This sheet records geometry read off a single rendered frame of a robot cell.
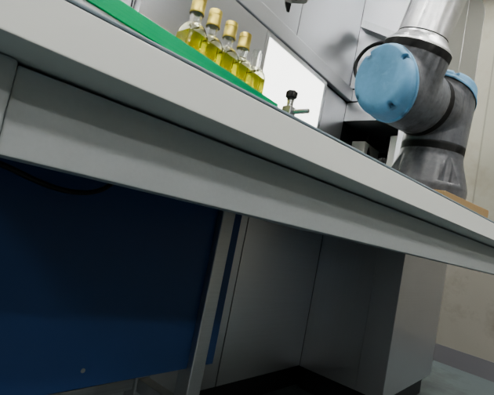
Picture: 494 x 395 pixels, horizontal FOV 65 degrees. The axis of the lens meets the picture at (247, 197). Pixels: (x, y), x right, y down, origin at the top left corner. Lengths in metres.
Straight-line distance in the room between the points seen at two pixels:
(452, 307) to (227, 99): 3.04
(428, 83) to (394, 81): 0.06
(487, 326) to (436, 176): 2.49
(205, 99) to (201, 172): 0.08
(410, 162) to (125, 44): 0.61
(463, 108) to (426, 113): 0.10
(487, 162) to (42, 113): 3.21
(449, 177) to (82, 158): 0.65
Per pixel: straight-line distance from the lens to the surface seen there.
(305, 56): 1.63
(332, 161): 0.42
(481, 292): 3.21
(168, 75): 0.29
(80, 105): 0.31
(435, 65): 0.73
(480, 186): 3.32
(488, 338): 3.21
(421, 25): 0.75
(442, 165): 0.79
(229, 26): 1.10
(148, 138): 0.33
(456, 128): 0.82
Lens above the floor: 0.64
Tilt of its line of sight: 5 degrees up
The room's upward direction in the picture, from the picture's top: 11 degrees clockwise
